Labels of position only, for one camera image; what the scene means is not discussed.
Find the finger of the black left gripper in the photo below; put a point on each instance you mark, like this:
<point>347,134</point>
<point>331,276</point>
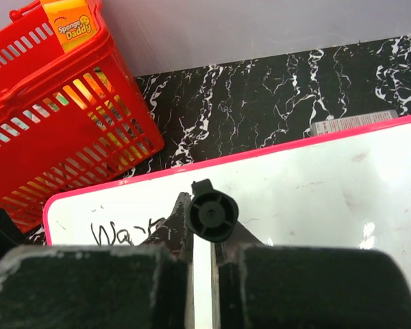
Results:
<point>10,235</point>

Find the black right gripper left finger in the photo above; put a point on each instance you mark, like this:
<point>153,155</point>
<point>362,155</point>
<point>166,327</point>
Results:
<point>115,286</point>

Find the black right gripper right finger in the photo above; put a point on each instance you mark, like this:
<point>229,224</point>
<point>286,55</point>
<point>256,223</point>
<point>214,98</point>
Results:
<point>261,286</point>

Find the black whiteboard marker pen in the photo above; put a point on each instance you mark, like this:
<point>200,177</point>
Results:
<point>211,214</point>

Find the pink framed whiteboard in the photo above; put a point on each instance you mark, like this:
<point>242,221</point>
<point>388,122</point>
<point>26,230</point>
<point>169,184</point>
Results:
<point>350,189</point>

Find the red plastic shopping basket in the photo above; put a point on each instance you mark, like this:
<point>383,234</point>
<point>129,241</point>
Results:
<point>67,119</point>

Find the white eraser block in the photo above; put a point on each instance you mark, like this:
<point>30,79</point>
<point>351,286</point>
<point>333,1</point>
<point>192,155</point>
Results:
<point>346,123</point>

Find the orange sponge pack upright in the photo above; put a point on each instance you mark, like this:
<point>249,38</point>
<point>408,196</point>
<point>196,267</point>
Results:
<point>71,21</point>

